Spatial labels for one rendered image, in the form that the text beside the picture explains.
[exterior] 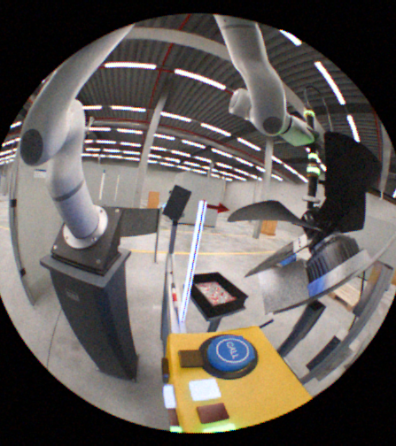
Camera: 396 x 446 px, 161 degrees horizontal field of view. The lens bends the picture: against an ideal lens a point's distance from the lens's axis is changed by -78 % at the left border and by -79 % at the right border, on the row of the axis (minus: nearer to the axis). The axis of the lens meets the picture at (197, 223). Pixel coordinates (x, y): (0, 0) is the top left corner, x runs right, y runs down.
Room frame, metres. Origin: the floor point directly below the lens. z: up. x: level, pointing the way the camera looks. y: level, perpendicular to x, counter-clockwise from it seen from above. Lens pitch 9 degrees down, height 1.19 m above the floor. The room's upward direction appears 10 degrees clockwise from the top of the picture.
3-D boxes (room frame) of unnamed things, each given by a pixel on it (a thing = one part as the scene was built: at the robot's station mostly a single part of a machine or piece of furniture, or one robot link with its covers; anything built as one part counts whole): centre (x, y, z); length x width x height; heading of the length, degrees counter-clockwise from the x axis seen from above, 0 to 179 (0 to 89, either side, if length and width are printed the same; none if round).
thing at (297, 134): (0.37, -0.24, 1.47); 0.11 x 0.10 x 0.07; 103
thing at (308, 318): (0.32, -0.50, 0.46); 0.09 x 0.05 x 0.91; 103
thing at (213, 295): (0.52, -0.11, 0.83); 0.19 x 0.14 x 0.04; 29
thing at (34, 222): (0.93, 1.62, 1.10); 1.21 x 0.06 x 2.20; 13
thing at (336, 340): (0.11, -0.64, 0.73); 0.15 x 0.09 x 0.22; 13
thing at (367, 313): (0.10, -0.55, 0.58); 0.09 x 0.05 x 1.15; 103
